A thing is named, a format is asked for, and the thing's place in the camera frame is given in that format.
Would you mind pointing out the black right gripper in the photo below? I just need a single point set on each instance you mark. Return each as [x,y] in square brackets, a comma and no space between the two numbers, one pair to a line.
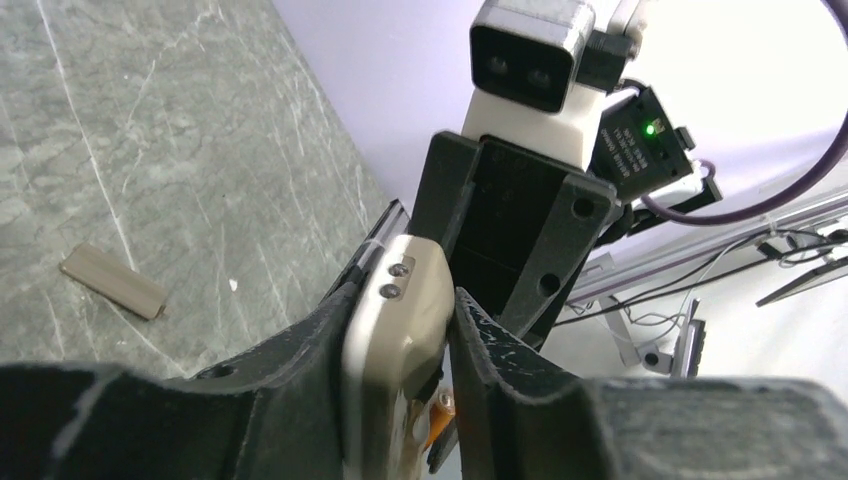
[517,226]

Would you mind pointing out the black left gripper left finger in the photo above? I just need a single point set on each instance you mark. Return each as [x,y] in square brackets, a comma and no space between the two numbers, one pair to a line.
[272,412]

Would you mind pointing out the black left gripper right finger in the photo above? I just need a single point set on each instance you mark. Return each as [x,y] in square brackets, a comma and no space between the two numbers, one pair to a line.
[520,416]

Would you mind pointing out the white remote control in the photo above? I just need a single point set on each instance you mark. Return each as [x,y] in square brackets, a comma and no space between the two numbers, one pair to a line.
[391,360]

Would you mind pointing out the beige battery compartment cover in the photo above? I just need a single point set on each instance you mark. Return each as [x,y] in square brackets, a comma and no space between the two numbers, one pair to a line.
[107,276]

